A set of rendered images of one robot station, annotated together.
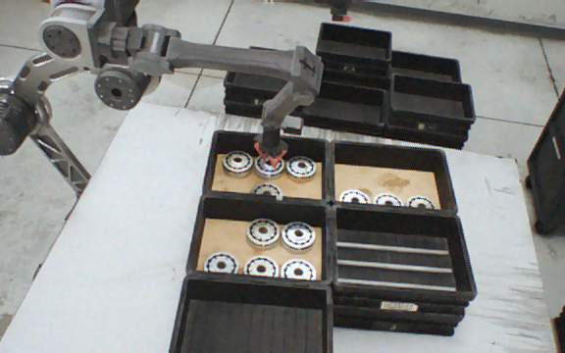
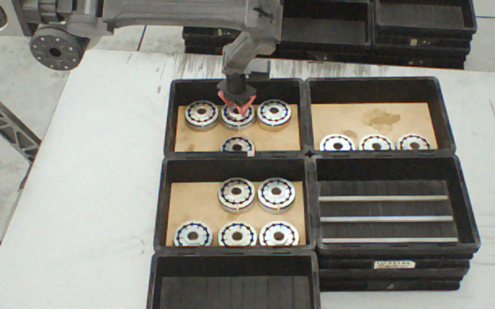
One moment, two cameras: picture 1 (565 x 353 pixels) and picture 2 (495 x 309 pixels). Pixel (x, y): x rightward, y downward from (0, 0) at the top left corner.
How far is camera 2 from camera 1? 0.12 m
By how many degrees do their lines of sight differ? 6
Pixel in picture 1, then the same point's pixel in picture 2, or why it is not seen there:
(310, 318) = (295, 286)
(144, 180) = (100, 142)
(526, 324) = not seen: outside the picture
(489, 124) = not seen: outside the picture
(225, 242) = (195, 208)
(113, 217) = (69, 188)
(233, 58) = (178, 12)
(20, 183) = not seen: outside the picture
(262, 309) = (242, 280)
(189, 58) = (129, 16)
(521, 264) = not seen: outside the picture
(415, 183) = (407, 118)
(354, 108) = (335, 26)
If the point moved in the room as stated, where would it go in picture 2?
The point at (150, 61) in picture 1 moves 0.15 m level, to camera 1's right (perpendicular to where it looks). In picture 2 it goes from (85, 24) to (158, 24)
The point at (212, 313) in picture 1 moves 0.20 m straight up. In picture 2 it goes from (187, 290) to (179, 248)
